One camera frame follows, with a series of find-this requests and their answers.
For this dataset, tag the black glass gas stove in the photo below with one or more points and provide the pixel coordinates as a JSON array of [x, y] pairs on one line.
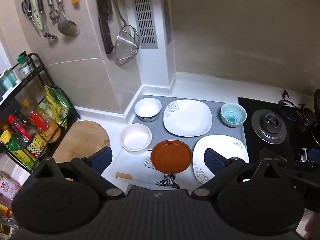
[[250, 105]]

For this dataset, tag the dark cooking pan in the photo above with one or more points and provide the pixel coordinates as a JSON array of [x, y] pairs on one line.
[[308, 116]]

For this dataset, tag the metal serving spoon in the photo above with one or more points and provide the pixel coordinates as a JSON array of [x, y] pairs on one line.
[[66, 26]]

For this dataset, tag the yellow green snack packets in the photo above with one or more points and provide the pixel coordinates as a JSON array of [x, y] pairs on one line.
[[56, 102]]

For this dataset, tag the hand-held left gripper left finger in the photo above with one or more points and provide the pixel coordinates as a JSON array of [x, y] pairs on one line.
[[102, 158]]

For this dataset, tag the kitchen scissors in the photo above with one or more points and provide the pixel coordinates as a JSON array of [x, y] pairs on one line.
[[26, 8]]

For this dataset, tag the metal mesh strainer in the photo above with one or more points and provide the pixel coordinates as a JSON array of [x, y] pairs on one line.
[[127, 45]]

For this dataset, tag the green bottle with yellow cap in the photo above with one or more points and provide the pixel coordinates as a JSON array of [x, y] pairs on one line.
[[15, 150]]

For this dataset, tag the white printed carton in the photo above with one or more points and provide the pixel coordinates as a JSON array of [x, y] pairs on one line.
[[7, 187]]

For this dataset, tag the yellow packet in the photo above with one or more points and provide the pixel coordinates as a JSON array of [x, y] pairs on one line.
[[5, 210]]

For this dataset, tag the oil bottle with red cap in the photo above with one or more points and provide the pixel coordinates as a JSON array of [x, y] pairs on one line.
[[46, 127]]

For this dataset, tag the silver gas burner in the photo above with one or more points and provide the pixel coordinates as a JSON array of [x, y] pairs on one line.
[[268, 127]]

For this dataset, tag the clear bottle with yellow cap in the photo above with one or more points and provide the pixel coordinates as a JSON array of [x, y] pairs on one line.
[[26, 105]]

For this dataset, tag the white bowl with blue pattern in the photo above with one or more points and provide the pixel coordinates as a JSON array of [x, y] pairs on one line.
[[147, 107]]

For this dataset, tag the black pot support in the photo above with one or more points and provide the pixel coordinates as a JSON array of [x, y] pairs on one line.
[[287, 105]]

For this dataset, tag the black metal shelf rack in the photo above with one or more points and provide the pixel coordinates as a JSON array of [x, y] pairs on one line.
[[25, 83]]

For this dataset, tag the plain white bowl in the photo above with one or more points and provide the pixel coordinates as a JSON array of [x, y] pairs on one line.
[[136, 138]]

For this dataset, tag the person's right hand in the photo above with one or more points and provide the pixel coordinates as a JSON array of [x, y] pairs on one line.
[[310, 227]]

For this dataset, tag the brown round plate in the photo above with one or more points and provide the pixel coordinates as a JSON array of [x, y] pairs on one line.
[[171, 156]]

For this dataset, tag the white square floral plate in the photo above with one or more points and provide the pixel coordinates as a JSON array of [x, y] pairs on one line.
[[187, 118], [222, 147]]

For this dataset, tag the white cloth with black print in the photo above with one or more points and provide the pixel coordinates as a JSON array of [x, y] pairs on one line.
[[136, 163]]

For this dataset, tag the grey vent grille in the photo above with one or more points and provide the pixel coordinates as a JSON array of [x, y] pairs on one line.
[[146, 17]]

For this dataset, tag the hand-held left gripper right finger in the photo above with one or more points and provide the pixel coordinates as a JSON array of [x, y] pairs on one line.
[[212, 161]]

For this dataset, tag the spice bottle with green cap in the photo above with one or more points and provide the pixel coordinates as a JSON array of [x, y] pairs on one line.
[[23, 66]]

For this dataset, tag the dark hanging board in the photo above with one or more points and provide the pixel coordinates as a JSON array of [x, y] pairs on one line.
[[103, 17]]

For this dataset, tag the white stove knob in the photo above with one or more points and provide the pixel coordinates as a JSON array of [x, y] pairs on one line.
[[303, 158]]

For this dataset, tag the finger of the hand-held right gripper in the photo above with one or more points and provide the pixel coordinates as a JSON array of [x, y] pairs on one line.
[[275, 156], [314, 153]]

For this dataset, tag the teal bowl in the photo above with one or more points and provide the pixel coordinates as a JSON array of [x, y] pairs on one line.
[[233, 113]]

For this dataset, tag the dark sauce bottle red cap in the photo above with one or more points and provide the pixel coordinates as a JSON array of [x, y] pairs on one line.
[[21, 130]]

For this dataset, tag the teal lidded jar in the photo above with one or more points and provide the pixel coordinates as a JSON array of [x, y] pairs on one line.
[[7, 78]]

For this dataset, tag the metal can opener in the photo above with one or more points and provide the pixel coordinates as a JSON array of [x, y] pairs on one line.
[[41, 5]]

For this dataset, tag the grey dish mat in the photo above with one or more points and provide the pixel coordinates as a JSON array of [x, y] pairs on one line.
[[215, 105]]

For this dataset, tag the round wooden cutting board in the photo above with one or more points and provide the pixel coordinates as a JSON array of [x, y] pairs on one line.
[[82, 140]]

